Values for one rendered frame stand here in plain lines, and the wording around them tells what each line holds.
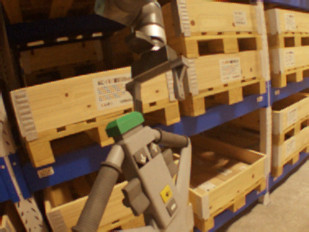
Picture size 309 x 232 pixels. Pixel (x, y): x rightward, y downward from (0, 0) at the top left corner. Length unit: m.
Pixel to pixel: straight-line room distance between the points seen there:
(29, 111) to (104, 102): 0.33
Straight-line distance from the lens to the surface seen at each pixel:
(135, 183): 0.41
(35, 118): 0.97
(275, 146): 2.23
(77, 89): 0.98
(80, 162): 1.10
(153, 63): 0.58
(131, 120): 0.43
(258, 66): 1.76
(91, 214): 0.35
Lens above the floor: 1.52
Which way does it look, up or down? 14 degrees down
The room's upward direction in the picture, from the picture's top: 9 degrees counter-clockwise
